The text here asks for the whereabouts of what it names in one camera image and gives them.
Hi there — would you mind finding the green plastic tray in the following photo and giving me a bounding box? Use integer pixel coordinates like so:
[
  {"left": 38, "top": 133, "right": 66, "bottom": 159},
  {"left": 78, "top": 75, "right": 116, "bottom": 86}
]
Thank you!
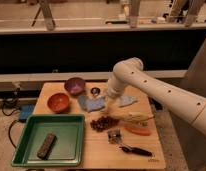
[{"left": 11, "top": 114, "right": 85, "bottom": 168}]

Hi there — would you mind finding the wooden board table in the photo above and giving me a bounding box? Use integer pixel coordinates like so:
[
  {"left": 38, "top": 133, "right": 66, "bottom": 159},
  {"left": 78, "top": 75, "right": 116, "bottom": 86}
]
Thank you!
[{"left": 33, "top": 82, "right": 166, "bottom": 170}]

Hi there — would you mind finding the bunch of dark grapes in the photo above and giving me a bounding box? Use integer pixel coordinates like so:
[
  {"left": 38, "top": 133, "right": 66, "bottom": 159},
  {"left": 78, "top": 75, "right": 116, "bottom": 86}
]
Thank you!
[{"left": 90, "top": 116, "right": 119, "bottom": 132}]

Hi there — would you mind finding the purple bowl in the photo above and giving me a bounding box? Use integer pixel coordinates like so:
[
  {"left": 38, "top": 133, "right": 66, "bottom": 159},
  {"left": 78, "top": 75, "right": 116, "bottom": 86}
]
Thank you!
[{"left": 64, "top": 77, "right": 85, "bottom": 95}]

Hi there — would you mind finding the yellow corn cob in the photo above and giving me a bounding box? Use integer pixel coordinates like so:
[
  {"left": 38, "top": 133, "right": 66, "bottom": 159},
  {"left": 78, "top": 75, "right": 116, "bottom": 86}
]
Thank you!
[{"left": 121, "top": 113, "right": 153, "bottom": 122}]

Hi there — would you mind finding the black cable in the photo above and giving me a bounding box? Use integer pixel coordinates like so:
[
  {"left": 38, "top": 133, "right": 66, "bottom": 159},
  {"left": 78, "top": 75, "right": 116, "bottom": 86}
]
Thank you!
[{"left": 1, "top": 89, "right": 22, "bottom": 149}]

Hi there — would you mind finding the red-orange bowl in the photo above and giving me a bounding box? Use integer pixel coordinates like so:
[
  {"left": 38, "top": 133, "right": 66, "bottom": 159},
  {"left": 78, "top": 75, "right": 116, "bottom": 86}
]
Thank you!
[{"left": 47, "top": 93, "right": 70, "bottom": 113}]

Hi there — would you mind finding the light blue crumpled cloth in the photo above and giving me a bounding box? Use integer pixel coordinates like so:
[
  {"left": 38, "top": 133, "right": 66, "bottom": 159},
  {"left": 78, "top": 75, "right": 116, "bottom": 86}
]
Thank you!
[{"left": 118, "top": 95, "right": 137, "bottom": 107}]

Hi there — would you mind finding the dark rectangular block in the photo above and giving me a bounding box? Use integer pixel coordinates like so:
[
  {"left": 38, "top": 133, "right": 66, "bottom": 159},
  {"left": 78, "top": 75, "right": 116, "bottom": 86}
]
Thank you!
[{"left": 37, "top": 133, "right": 57, "bottom": 160}]

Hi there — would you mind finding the blue sponge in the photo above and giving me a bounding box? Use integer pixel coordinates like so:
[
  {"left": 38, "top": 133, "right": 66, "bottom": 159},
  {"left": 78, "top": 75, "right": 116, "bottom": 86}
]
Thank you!
[{"left": 86, "top": 97, "right": 105, "bottom": 112}]

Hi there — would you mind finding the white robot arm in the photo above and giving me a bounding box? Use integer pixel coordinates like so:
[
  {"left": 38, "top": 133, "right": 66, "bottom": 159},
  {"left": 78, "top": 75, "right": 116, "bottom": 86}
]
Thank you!
[{"left": 106, "top": 57, "right": 206, "bottom": 136}]

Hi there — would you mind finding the orange carrot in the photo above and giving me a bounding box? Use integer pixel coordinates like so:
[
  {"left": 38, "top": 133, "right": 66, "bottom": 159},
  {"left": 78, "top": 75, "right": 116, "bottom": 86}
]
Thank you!
[{"left": 125, "top": 126, "right": 151, "bottom": 136}]

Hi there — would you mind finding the blue folded cloth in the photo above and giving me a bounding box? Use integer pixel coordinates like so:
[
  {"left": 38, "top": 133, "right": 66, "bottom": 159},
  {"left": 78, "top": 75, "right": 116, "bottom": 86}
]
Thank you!
[{"left": 77, "top": 95, "right": 88, "bottom": 110}]

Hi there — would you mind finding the blue box on floor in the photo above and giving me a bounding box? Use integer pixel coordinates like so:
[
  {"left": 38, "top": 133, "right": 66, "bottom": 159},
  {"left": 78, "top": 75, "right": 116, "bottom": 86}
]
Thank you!
[{"left": 18, "top": 105, "right": 34, "bottom": 123}]

